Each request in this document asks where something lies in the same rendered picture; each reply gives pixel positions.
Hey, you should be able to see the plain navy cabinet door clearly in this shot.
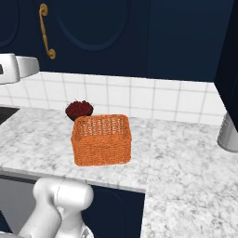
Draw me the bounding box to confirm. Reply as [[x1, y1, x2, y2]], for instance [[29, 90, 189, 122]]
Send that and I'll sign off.
[[148, 0, 234, 84]]

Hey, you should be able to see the navy base cabinet door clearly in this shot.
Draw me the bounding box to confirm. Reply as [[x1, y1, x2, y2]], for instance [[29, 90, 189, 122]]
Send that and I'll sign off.
[[81, 185, 146, 238]]

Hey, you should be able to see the orange woven basket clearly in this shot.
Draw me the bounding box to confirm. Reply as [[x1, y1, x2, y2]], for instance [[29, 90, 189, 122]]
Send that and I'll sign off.
[[71, 113, 133, 167]]

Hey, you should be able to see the grey appliance front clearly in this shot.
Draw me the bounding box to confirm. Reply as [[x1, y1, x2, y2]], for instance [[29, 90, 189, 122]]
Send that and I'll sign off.
[[0, 178, 39, 234]]

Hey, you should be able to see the tall navy cabinet side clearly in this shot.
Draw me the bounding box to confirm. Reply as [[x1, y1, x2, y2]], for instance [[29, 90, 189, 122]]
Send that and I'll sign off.
[[213, 0, 238, 131]]

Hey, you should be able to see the dark red bowl of berries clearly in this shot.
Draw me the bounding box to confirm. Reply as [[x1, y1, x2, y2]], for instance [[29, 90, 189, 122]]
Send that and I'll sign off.
[[64, 99, 95, 122]]

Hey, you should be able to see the navy cabinet door with oval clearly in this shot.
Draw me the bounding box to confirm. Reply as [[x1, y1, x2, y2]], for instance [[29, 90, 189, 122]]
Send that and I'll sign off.
[[0, 0, 37, 58], [34, 0, 151, 79]]

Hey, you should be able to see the silver cylindrical appliance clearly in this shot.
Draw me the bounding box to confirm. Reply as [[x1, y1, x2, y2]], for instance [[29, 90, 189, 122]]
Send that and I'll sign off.
[[217, 112, 238, 153]]

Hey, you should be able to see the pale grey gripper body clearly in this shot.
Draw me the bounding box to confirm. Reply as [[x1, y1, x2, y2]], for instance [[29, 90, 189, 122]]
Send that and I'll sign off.
[[16, 55, 41, 82]]

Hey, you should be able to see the gold curved cabinet handle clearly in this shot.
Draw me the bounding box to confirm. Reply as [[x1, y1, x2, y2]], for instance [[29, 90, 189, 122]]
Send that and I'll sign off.
[[38, 3, 57, 60]]

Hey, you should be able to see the black hob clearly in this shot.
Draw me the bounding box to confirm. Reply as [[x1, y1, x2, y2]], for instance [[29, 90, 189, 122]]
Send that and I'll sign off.
[[0, 106, 20, 126]]

